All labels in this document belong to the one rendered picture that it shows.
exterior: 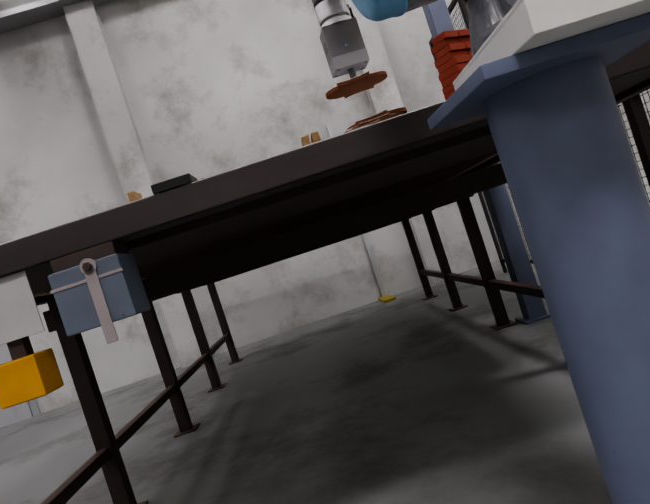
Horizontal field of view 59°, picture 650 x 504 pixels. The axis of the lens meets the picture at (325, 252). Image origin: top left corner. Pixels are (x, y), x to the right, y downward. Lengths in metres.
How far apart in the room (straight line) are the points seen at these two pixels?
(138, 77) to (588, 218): 6.14
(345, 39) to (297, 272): 4.95
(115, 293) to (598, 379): 0.82
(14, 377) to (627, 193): 1.06
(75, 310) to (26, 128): 5.85
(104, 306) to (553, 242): 0.77
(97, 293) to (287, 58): 5.62
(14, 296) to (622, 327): 1.03
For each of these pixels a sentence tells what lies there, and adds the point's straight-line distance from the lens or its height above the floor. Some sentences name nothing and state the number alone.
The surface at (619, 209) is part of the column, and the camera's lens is 0.84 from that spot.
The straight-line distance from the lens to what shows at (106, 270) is 1.13.
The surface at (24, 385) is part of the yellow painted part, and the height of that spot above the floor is 0.65.
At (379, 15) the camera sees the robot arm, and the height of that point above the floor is 1.01.
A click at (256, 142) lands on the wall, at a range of 6.35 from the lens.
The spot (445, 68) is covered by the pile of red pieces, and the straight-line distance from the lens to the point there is 2.21.
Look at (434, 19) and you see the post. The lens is 3.35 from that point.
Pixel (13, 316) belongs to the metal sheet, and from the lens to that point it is 1.23.
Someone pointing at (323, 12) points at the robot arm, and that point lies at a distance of 1.43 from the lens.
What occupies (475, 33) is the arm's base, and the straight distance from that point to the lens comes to 0.90.
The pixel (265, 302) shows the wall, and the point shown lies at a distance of 6.23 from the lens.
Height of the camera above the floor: 0.72
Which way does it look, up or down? level
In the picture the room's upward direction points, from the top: 18 degrees counter-clockwise
